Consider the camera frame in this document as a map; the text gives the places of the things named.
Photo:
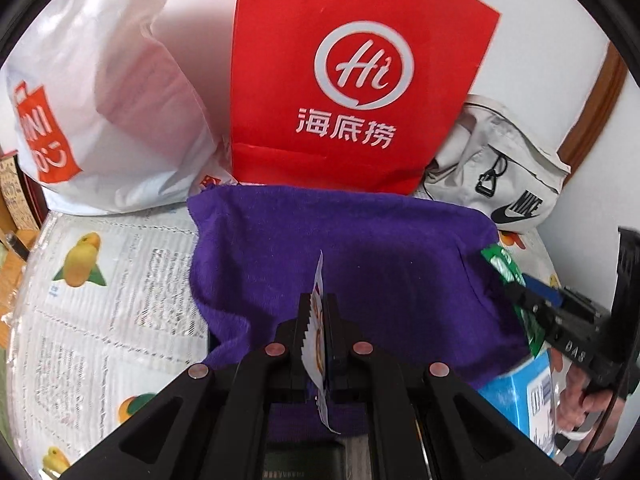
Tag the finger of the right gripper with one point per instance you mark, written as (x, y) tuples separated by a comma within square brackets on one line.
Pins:
[(544, 291), (536, 314)]

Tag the blue tissue box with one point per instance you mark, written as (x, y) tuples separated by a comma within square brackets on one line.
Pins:
[(526, 397)]

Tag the purple towel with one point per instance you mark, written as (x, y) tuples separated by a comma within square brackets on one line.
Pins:
[(410, 273)]

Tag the wooden nightstand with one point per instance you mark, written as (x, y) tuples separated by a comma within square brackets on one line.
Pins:
[(12, 267)]

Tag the red Haidilao paper bag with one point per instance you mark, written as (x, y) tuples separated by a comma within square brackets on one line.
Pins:
[(351, 95)]

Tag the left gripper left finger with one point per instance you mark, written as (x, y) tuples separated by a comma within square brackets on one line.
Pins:
[(207, 424)]

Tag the fruit print sachet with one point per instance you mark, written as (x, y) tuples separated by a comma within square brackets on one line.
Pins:
[(314, 349)]

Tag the grey Nike waist bag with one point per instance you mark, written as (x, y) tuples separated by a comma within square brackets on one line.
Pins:
[(493, 163)]

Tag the brown door frame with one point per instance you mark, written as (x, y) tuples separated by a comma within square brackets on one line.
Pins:
[(596, 112)]

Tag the person's right hand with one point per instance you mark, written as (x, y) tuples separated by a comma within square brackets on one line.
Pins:
[(575, 406)]

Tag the green wet wipe packet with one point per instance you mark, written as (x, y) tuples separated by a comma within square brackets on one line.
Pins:
[(508, 271)]

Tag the white Miniso plastic bag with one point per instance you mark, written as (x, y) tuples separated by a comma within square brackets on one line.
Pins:
[(106, 121)]

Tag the fruit print tablecloth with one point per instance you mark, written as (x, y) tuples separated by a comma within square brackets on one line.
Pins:
[(105, 313)]

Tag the patterned notebook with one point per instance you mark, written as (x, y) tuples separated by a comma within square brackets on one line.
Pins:
[(16, 195)]

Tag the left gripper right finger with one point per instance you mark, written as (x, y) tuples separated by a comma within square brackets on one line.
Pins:
[(424, 422)]

